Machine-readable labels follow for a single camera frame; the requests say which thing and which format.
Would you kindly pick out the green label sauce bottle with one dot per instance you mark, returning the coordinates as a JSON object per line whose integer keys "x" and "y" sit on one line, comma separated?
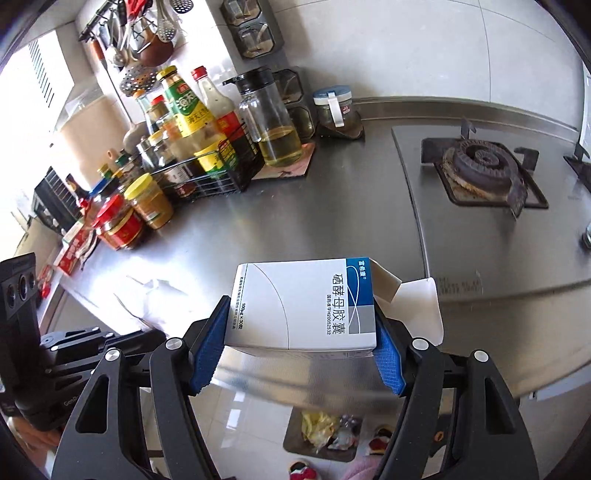
{"x": 182, "y": 106}

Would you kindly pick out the white vented unit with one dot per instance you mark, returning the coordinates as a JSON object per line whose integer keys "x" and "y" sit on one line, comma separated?
{"x": 51, "y": 74}

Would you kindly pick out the cluster of small seasoning bottles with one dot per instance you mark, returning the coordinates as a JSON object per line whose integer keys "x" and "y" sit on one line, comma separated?
{"x": 115, "y": 175}

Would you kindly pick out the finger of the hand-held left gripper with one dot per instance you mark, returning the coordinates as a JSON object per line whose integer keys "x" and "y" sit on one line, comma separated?
{"x": 138, "y": 341}

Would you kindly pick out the pink fleece pajamas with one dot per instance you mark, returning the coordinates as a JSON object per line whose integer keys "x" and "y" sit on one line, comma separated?
{"x": 364, "y": 468}

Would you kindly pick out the gas stove burner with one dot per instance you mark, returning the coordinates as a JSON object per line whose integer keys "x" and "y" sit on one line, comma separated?
{"x": 480, "y": 161}

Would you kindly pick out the red cap clear bottle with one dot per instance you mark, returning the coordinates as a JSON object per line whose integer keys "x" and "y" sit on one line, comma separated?
{"x": 221, "y": 104}

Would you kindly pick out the black burner grate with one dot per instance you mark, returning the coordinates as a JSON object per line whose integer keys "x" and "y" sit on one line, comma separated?
{"x": 579, "y": 166}

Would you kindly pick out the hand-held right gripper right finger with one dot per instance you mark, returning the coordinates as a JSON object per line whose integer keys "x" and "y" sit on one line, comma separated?
{"x": 390, "y": 364}

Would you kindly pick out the blue lid glass jar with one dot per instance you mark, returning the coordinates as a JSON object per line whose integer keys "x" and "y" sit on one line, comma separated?
{"x": 334, "y": 104}

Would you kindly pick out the red lid sauce jar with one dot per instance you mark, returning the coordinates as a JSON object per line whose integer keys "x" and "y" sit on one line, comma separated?
{"x": 104, "y": 207}
{"x": 122, "y": 230}

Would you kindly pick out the pink square mat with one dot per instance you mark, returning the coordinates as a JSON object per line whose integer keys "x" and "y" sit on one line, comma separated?
{"x": 295, "y": 170}

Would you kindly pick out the row of hanging kitchen utensils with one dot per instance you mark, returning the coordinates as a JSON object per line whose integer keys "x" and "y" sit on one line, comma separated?
{"x": 138, "y": 27}

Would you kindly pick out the black lid oil dispenser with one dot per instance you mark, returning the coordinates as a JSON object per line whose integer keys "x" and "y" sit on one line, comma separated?
{"x": 274, "y": 124}

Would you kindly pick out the dark red cap bottle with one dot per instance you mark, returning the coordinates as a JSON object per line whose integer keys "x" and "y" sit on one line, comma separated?
{"x": 161, "y": 113}

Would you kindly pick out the black appliance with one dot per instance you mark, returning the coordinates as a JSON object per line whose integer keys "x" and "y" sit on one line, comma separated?
{"x": 55, "y": 198}

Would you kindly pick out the steel gas stove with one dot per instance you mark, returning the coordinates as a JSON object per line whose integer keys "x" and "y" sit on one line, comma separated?
{"x": 461, "y": 249}

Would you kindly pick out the red cardboard box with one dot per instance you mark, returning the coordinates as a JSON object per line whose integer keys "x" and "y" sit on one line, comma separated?
{"x": 74, "y": 251}

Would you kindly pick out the cream plastic container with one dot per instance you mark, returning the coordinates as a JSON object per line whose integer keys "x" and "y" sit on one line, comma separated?
{"x": 92, "y": 134}

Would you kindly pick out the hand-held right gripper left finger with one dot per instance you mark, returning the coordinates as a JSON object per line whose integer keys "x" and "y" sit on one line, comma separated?
{"x": 210, "y": 350}

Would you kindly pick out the red white slipper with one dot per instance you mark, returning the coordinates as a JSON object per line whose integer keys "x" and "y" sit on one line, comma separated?
{"x": 302, "y": 470}
{"x": 381, "y": 441}

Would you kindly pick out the perforated metal skimmer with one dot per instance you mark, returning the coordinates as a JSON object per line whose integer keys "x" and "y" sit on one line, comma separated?
{"x": 136, "y": 81}

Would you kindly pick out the metal stove knob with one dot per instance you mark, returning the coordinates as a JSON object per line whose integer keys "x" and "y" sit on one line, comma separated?
{"x": 586, "y": 237}

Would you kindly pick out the yellow lid jar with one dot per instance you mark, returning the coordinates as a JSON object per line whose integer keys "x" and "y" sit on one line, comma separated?
{"x": 147, "y": 203}

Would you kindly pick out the wall spice box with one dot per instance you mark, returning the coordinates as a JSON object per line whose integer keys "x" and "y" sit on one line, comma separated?
{"x": 288, "y": 85}
{"x": 242, "y": 11}
{"x": 256, "y": 39}
{"x": 302, "y": 121}

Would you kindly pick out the white blue medicine box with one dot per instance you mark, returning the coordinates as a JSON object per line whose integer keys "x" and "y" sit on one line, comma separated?
{"x": 300, "y": 304}

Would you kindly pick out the grey trash bin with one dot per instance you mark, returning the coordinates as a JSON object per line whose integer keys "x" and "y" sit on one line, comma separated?
{"x": 295, "y": 443}

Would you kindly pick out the yellow seasoning tub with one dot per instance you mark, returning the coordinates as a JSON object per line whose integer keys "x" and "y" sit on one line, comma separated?
{"x": 214, "y": 159}

